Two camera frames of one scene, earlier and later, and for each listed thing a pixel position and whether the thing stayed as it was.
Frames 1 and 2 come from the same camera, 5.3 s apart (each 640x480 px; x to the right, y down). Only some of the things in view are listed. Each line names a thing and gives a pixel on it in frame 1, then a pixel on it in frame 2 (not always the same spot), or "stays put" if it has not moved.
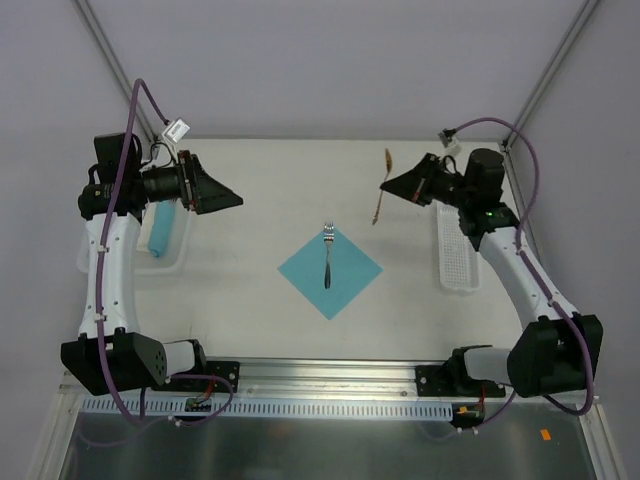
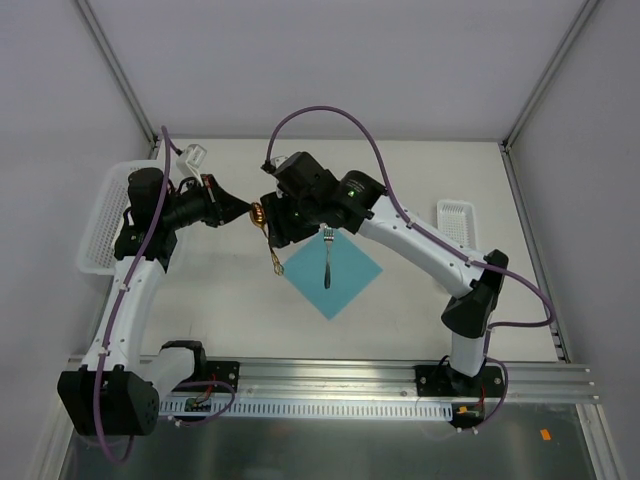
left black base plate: [228, 370] stays put
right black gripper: [423, 181] -> [279, 220]
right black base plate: [437, 381] stays put
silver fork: [329, 237] stays put
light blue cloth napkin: [351, 272] stays put
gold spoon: [388, 168] -> [258, 216]
